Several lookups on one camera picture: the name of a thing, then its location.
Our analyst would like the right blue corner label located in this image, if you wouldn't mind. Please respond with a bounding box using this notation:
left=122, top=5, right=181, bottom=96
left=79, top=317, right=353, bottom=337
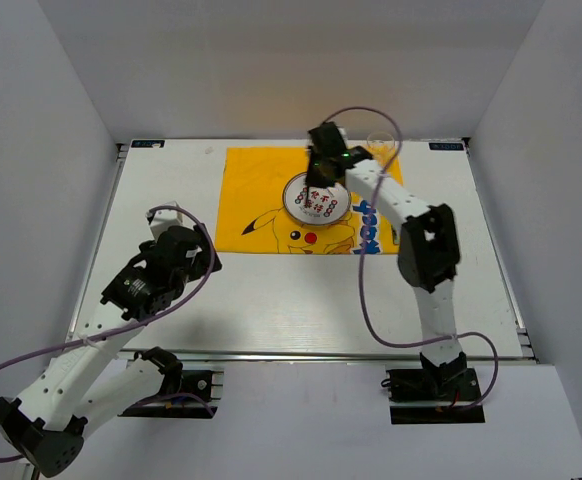
left=428, top=142, right=464, bottom=151

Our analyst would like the white printed dinner plate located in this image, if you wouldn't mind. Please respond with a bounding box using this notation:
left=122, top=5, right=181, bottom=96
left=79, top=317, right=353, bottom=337
left=282, top=173, right=352, bottom=227

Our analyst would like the yellow pikachu cloth mat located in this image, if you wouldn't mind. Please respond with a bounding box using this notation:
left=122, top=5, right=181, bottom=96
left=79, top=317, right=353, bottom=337
left=215, top=147, right=398, bottom=255

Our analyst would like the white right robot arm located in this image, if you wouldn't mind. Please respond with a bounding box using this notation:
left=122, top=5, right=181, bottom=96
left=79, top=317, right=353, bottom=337
left=306, top=122, right=467, bottom=399

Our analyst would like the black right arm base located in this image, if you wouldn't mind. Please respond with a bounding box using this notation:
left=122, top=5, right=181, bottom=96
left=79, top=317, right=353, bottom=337
left=381, top=368, right=485, bottom=425

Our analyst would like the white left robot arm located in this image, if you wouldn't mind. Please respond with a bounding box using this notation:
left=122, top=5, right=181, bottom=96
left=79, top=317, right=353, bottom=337
left=0, top=202, right=222, bottom=478

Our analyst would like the clear drinking glass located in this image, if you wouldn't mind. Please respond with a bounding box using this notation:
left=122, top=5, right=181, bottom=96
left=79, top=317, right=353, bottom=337
left=366, top=131, right=397, bottom=166

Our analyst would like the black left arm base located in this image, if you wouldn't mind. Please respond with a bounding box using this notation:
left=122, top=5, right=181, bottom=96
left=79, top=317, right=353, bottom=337
left=120, top=369, right=224, bottom=420

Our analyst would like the left blue corner label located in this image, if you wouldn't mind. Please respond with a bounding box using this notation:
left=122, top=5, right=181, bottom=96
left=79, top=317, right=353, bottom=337
left=130, top=139, right=165, bottom=149

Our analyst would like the blue corner label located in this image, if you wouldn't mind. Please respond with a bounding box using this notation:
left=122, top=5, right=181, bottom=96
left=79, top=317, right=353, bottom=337
left=428, top=142, right=464, bottom=151
left=130, top=139, right=165, bottom=149

